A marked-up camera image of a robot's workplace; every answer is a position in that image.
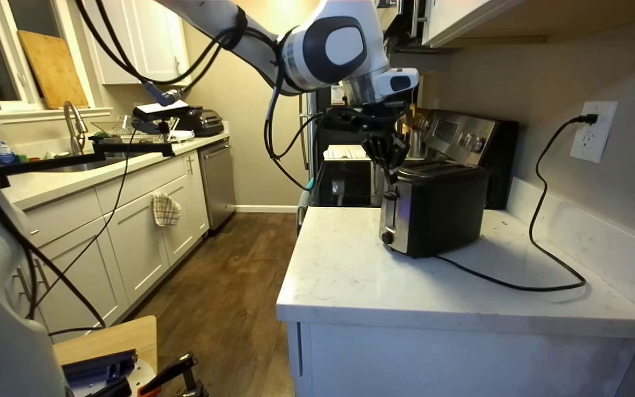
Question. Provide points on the white island cabinet base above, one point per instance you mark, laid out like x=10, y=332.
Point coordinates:
x=464, y=360

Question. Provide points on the white lower kitchen cabinets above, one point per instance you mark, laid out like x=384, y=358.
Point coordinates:
x=134, y=244

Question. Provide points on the blue flat item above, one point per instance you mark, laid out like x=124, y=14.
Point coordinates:
x=101, y=367

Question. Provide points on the stainless steel dishwasher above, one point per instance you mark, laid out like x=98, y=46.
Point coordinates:
x=216, y=184

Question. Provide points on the stainless steel stove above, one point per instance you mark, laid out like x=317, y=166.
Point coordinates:
x=472, y=136

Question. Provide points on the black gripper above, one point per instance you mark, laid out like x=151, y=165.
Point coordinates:
x=384, y=123

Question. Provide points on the metal kitchen faucet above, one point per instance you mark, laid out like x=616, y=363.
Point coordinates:
x=75, y=124

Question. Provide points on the white upper kitchen cabinets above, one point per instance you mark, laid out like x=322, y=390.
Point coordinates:
x=134, y=36

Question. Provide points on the black round stack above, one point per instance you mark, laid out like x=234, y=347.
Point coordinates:
x=211, y=124

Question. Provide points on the white upper cabinet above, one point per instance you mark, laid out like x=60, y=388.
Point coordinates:
x=524, y=19

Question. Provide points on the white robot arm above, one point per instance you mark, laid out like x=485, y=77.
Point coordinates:
x=332, y=46

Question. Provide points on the black box with white top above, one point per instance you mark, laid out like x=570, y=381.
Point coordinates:
x=165, y=117

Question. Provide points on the white wall outlet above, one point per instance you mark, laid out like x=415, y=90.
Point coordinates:
x=600, y=144

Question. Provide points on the white rounded machine housing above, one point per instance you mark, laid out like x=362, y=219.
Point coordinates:
x=0, y=332

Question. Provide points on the wooden cutting board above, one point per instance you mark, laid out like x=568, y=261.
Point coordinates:
x=53, y=69

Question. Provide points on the grey range hood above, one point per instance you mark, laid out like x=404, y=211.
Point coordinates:
x=404, y=23

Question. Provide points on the red and black tool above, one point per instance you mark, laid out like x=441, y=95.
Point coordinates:
x=175, y=377

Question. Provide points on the white window frame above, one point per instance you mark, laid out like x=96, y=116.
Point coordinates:
x=39, y=116

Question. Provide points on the white kitchen cabinets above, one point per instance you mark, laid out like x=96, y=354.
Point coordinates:
x=134, y=244
x=134, y=36

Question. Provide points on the wooden stool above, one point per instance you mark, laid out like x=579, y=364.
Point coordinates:
x=111, y=339

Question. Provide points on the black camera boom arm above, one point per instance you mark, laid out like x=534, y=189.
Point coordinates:
x=75, y=156

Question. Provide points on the black and silver toaster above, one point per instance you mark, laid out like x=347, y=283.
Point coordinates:
x=441, y=213

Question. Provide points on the blue bottle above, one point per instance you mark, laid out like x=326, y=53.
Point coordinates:
x=3, y=156

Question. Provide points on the white hanging dish towel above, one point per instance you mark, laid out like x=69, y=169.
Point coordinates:
x=165, y=211

